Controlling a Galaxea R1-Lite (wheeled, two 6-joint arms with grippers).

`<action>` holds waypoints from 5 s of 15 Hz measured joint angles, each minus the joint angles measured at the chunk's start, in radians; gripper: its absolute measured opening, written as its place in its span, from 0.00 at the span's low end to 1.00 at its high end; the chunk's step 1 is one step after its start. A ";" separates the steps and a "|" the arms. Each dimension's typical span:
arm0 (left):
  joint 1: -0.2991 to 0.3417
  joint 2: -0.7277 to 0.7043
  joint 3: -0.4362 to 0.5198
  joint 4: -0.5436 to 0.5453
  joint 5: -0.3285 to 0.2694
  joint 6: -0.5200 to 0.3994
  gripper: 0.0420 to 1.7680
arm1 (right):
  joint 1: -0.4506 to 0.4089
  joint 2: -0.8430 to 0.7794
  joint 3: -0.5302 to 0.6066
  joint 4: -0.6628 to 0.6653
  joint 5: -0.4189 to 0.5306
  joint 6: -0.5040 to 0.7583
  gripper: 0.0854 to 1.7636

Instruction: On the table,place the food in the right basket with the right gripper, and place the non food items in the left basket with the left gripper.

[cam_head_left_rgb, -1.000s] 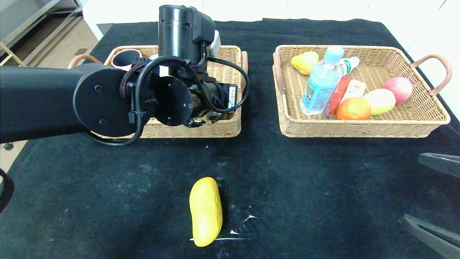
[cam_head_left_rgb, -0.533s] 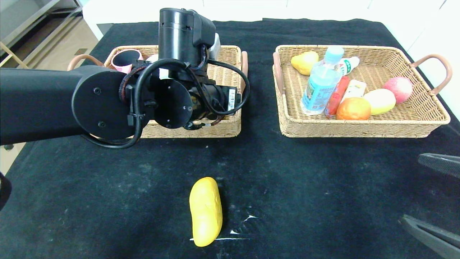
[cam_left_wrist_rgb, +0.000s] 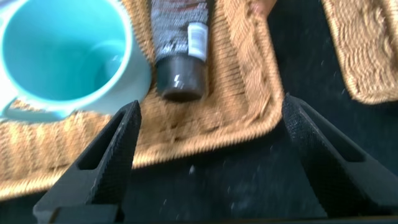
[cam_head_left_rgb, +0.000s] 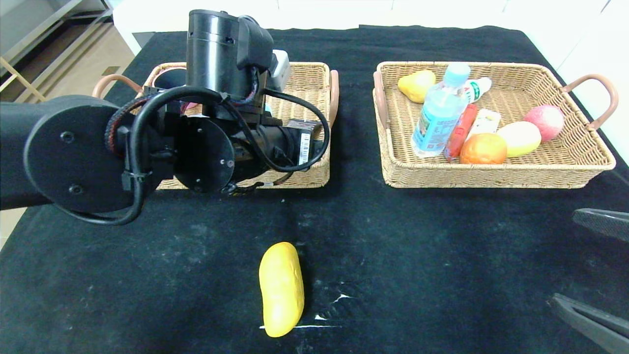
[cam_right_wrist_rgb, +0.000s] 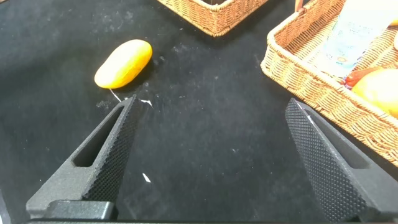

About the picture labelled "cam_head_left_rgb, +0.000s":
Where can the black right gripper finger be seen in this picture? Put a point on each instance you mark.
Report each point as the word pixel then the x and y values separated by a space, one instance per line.
pixel 589 322
pixel 604 223

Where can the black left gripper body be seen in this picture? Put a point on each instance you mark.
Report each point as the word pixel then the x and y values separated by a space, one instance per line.
pixel 305 145

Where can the clear blue-cap water bottle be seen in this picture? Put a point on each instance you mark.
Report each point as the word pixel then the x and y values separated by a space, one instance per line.
pixel 440 113

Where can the long yellow mango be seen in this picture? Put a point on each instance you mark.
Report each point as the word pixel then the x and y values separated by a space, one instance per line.
pixel 281 290

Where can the orange sausage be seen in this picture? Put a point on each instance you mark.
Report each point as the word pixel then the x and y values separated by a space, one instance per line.
pixel 459 135

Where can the yellow juice box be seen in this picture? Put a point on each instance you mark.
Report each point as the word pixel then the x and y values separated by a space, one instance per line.
pixel 485 123

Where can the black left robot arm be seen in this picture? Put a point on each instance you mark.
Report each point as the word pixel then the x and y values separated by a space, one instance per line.
pixel 59 157

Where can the wicker basket holding toiletries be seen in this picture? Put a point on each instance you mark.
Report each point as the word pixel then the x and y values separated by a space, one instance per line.
pixel 314 177

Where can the wicker basket holding food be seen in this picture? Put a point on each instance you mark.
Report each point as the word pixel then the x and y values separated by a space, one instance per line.
pixel 403 167

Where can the red peach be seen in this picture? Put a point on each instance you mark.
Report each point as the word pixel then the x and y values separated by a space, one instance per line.
pixel 545 121

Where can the yellow lemon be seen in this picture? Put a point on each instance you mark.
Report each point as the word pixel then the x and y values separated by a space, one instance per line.
pixel 521 139

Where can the yellow pear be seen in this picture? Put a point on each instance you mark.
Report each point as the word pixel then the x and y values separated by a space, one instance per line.
pixel 417 86

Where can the orange fruit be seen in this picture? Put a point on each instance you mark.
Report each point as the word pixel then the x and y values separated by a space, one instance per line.
pixel 484 149

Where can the black tablecloth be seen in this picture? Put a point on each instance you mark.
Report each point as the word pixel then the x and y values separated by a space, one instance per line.
pixel 442 275

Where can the pink cup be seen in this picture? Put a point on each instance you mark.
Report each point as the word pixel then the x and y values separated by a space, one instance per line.
pixel 169 70

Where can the white green-label yogurt bottle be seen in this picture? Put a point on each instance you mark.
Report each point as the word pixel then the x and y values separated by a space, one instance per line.
pixel 479 88

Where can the gold metal rack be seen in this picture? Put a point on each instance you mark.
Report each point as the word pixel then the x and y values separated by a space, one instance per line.
pixel 19 78

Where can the gray shelf unit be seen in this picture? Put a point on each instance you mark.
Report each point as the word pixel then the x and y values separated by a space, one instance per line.
pixel 29 19

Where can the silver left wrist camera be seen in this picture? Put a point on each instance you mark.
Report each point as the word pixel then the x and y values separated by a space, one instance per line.
pixel 281 69

